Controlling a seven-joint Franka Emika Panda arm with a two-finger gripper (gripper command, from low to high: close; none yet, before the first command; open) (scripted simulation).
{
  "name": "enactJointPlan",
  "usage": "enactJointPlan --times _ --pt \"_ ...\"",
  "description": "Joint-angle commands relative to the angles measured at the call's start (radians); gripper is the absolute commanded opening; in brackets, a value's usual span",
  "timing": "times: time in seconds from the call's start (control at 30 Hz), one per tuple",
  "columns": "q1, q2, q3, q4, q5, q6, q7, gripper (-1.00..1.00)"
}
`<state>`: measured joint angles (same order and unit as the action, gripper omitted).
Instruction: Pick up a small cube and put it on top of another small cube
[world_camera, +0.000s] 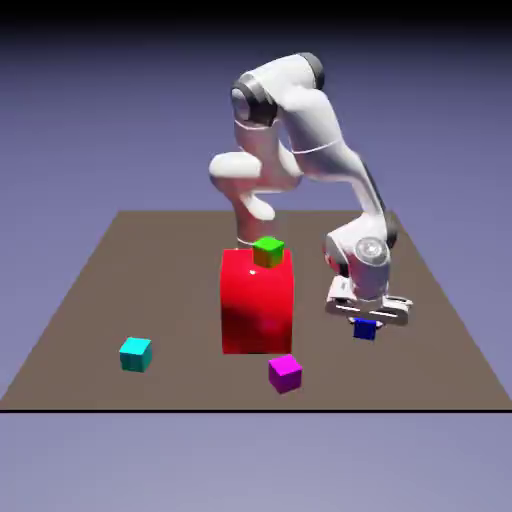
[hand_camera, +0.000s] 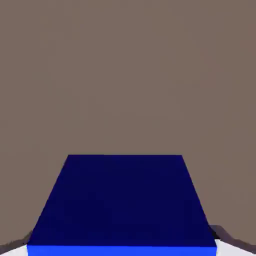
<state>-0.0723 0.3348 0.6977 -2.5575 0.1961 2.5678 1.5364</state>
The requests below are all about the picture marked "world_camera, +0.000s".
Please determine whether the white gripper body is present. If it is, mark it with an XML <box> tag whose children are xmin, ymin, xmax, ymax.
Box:
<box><xmin>324</xmin><ymin>293</ymin><xmax>414</xmax><ymax>328</ymax></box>

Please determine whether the small blue cube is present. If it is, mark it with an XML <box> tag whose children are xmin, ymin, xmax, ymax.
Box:
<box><xmin>352</xmin><ymin>318</ymin><xmax>378</xmax><ymax>342</ymax></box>

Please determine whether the small magenta cube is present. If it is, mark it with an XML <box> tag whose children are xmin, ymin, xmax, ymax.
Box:
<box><xmin>267</xmin><ymin>353</ymin><xmax>304</xmax><ymax>395</ymax></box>

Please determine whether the small green cube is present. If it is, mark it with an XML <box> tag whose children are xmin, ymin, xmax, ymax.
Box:
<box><xmin>252</xmin><ymin>235</ymin><xmax>286</xmax><ymax>270</ymax></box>

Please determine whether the small cyan cube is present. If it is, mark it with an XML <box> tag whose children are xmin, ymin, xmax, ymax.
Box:
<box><xmin>118</xmin><ymin>336</ymin><xmax>153</xmax><ymax>374</ymax></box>

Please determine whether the large red box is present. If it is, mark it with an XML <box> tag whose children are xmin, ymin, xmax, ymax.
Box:
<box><xmin>219</xmin><ymin>247</ymin><xmax>295</xmax><ymax>356</ymax></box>

